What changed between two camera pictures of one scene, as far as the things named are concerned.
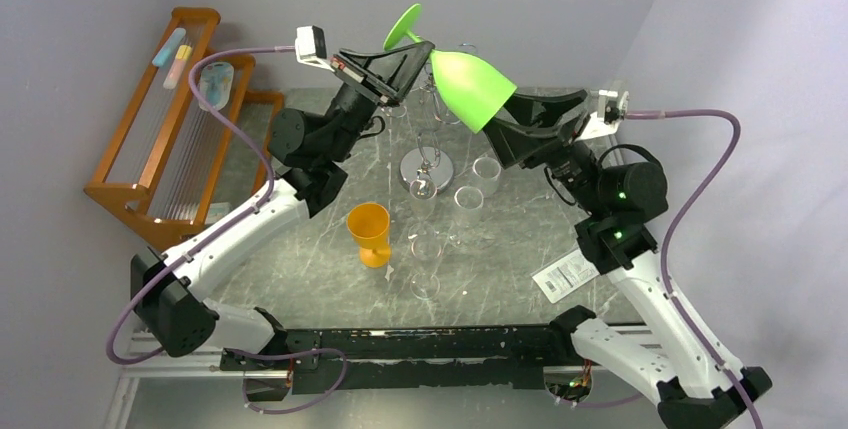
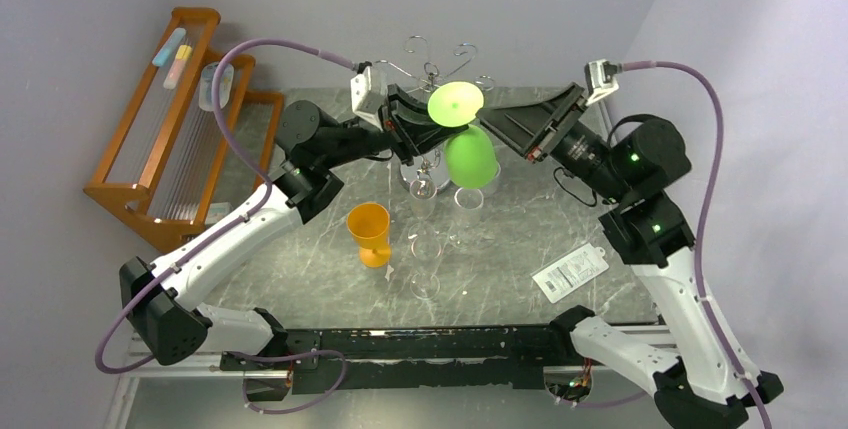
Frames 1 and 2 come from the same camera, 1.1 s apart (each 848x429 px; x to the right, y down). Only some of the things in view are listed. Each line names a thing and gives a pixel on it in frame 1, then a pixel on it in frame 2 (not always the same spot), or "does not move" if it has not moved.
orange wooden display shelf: x=172 y=170 does not move
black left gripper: x=384 y=81 → x=418 y=132
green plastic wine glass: x=472 y=88 → x=470 y=160
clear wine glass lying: x=427 y=248 does not move
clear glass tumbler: x=468 y=202 does not move
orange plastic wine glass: x=369 y=224 does not move
